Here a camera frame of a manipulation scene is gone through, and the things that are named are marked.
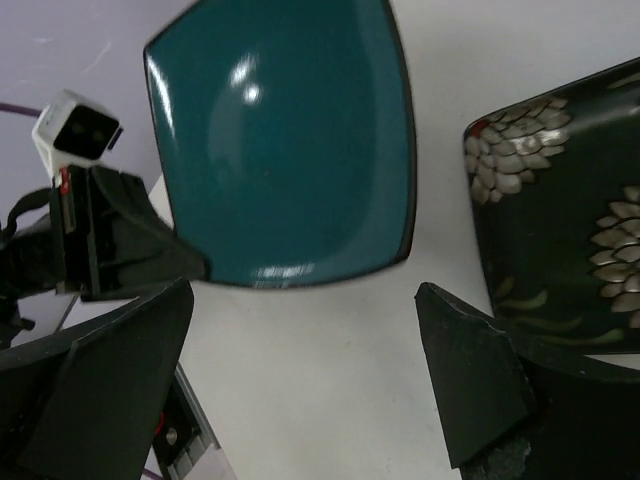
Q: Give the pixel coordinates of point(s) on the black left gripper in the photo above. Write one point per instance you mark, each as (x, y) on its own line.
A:
(84, 403)

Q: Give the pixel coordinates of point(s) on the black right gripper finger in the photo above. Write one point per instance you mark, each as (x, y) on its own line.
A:
(514, 407)

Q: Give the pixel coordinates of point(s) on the aluminium rail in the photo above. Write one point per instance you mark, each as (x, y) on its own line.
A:
(185, 445)

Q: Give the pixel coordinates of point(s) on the teal square plate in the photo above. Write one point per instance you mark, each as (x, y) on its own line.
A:
(286, 137)

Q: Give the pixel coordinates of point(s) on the dark floral square plate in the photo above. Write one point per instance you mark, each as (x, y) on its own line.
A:
(554, 187)

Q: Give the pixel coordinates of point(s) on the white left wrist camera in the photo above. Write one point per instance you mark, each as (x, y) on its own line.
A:
(73, 130)

